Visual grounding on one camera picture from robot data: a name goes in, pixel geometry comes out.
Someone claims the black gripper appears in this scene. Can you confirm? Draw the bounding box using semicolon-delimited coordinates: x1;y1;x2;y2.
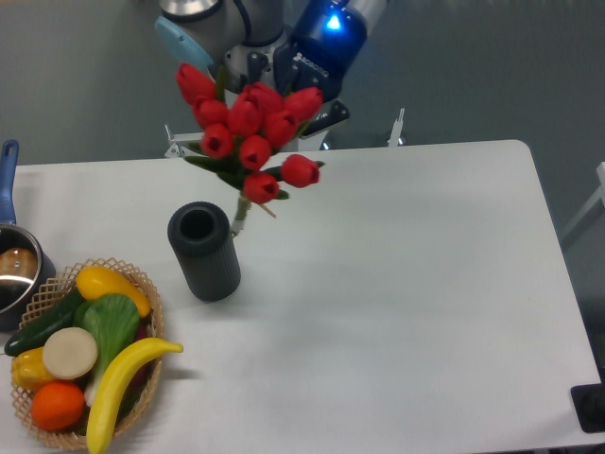
247;1;368;138

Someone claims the red tulip bouquet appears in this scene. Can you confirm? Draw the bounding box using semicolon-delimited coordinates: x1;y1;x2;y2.
176;63;323;236

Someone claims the dark grey ribbed vase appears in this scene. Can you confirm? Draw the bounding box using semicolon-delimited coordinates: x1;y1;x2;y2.
167;201;241;303

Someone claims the yellow toy squash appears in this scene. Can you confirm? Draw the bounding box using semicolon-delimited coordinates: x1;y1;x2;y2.
76;266;151;319

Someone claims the green toy bok choy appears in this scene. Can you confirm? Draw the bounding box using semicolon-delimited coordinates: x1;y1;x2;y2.
74;293;139;408

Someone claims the woven wicker basket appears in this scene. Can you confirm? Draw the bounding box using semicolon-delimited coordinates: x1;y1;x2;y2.
11;257;164;451

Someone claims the beige round toy slice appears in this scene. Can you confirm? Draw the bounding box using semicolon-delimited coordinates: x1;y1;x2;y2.
42;327;98;380

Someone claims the green toy cucumber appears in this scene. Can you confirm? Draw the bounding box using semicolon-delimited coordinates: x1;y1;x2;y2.
4;288;85;357

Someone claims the yellow toy banana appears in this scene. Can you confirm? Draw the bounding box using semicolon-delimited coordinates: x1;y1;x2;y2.
86;338;184;454

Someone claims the yellow toy bell pepper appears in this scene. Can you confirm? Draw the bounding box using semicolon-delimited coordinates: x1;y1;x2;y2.
11;347;58;393

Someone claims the orange toy fruit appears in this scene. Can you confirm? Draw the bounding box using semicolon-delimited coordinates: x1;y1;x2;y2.
30;381;85;431

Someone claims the black device at table edge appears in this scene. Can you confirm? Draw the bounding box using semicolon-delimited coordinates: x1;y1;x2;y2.
570;383;604;433

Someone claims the silver bolt post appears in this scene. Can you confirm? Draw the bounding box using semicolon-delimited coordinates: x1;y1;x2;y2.
388;107;406;148

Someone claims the white frame at right edge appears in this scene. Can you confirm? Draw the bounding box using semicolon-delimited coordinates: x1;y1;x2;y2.
560;162;604;251

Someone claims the blue handled saucepan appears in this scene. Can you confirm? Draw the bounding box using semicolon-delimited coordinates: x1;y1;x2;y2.
1;140;56;332

